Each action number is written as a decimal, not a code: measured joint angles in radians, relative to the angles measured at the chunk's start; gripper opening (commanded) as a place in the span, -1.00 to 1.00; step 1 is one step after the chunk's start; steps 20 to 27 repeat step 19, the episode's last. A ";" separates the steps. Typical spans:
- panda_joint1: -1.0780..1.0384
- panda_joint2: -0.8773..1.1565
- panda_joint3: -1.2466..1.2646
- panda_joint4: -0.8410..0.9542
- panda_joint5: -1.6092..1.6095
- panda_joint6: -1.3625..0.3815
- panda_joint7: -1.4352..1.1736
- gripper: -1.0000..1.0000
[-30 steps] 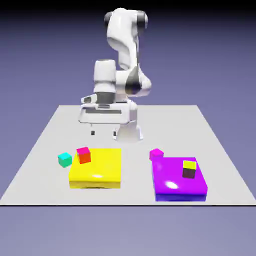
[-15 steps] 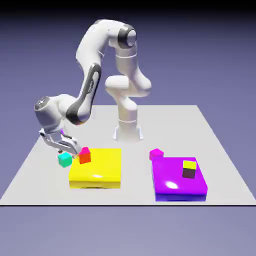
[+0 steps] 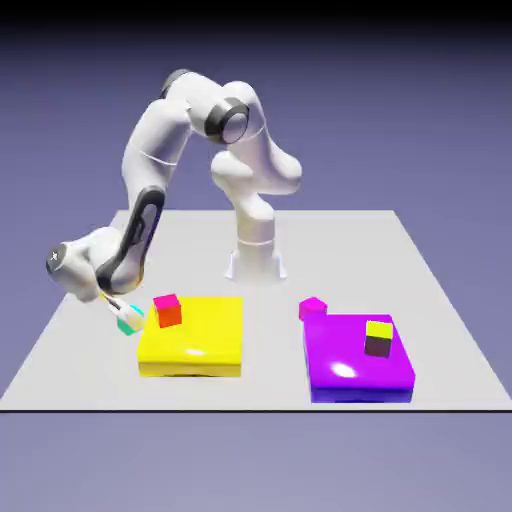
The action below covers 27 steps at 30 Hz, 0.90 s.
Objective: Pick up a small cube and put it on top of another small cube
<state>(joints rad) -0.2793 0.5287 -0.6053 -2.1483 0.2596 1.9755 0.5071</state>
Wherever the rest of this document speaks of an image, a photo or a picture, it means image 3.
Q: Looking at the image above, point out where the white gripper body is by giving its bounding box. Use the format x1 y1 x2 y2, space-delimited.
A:
100 292 145 332

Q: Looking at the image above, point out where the small magenta cube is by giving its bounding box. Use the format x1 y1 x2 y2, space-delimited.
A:
298 296 329 322

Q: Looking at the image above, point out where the small teal cube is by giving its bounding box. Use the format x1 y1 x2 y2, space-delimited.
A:
116 304 145 337

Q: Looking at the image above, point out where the large purple box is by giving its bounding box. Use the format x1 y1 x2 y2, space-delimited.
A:
302 313 416 404

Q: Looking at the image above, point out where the small red cube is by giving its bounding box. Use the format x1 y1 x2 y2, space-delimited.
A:
152 293 183 330

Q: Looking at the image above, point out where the large yellow box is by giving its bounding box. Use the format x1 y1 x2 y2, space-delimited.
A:
136 296 244 378

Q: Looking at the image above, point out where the small yellow cube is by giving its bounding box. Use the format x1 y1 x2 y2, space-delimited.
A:
363 320 394 359

